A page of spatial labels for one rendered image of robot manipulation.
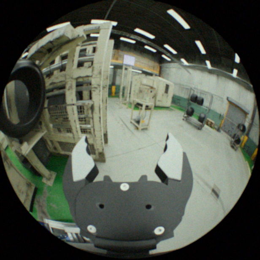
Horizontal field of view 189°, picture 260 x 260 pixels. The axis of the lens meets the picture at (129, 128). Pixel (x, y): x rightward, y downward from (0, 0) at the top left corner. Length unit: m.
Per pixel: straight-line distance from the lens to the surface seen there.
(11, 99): 1.14
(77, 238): 0.57
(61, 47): 0.97
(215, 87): 10.57
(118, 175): 1.26
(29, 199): 1.69
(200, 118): 4.45
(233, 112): 10.39
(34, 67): 0.85
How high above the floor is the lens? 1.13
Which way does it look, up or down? 29 degrees down
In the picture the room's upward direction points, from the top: 7 degrees clockwise
